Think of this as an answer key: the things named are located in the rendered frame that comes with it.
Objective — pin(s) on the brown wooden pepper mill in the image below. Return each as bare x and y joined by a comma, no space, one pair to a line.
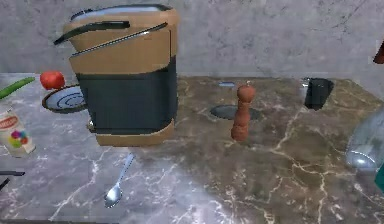
242,113

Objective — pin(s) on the tan and black coffee machine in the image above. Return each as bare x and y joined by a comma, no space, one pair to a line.
126,83

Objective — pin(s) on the silver metal spoon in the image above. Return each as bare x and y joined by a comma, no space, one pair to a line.
115,190

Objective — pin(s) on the black cup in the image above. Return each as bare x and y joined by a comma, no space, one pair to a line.
318,93

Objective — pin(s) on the white plate with dark rim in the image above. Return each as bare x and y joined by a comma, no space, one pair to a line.
63,99

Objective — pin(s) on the red tomato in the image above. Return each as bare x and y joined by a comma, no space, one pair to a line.
52,80

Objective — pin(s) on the clear glass bottle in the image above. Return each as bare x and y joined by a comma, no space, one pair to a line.
366,146

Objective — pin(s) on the white carton with red label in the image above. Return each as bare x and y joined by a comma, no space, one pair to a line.
15,133

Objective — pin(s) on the green long vegetable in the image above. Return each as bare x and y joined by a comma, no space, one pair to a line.
15,87

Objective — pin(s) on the dark red brown object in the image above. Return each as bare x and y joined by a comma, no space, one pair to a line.
379,55

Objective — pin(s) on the teal green object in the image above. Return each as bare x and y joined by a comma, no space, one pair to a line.
380,180

